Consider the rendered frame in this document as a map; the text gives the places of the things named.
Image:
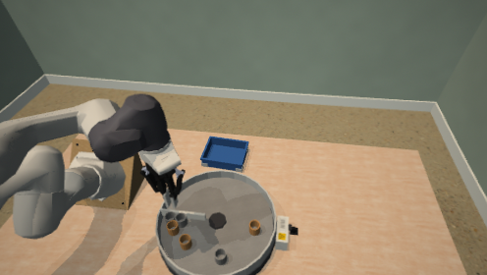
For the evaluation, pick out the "blue crate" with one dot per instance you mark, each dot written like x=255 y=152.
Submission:
x=231 y=151

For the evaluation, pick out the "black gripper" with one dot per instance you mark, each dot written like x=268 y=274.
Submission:
x=173 y=190

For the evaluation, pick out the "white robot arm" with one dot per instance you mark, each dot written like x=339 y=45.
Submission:
x=45 y=190

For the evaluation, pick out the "bronze bushing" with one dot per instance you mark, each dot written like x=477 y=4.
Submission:
x=254 y=223
x=185 y=237
x=172 y=224

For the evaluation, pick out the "grey metal ring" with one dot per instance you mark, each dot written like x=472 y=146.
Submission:
x=220 y=261
x=169 y=215
x=180 y=216

